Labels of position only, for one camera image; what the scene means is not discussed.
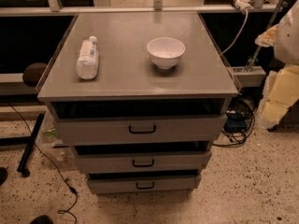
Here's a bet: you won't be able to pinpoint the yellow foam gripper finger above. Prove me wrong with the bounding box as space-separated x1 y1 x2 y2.
255 24 278 48
258 64 299 129

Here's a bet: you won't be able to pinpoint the grey top drawer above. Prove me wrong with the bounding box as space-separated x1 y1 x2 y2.
50 98 228 147

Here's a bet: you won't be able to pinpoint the grey drawer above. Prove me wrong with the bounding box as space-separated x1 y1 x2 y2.
50 98 228 147
87 170 201 194
71 142 211 174

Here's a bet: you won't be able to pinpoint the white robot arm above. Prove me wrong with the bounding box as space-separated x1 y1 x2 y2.
255 0 299 129

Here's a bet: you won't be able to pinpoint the grey middle drawer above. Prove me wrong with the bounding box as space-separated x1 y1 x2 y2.
71 142 211 174

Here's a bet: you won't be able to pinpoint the grey bottom drawer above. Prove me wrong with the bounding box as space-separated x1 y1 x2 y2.
87 170 201 194

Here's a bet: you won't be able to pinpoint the grey drawer cabinet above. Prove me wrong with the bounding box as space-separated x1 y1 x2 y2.
36 10 243 195

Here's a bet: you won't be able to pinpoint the slanted metal rod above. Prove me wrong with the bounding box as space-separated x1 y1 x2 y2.
243 0 284 72

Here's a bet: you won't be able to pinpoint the white ceramic bowl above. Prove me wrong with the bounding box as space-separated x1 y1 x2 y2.
147 37 185 69

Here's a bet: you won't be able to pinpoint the clear plastic water bottle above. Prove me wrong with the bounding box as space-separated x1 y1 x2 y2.
76 35 99 80

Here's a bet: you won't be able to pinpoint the green plastic object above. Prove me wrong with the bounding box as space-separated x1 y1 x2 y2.
43 128 59 138

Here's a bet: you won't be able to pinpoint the brown round ball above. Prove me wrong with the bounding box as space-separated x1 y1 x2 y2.
22 63 47 87

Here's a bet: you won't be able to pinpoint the black metal bar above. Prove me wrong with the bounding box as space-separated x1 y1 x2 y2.
17 114 45 177

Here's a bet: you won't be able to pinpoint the dark shoe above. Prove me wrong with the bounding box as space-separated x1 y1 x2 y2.
30 215 54 224

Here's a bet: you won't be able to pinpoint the grey metal rail frame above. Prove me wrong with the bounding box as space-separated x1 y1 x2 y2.
227 66 266 90

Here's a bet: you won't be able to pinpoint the white power cable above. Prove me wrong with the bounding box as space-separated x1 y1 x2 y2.
219 8 249 57

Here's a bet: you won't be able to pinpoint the tangled black cables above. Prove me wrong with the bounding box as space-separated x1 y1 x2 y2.
212 95 256 148

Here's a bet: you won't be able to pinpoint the black floor cable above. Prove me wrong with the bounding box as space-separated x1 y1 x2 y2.
7 104 78 224

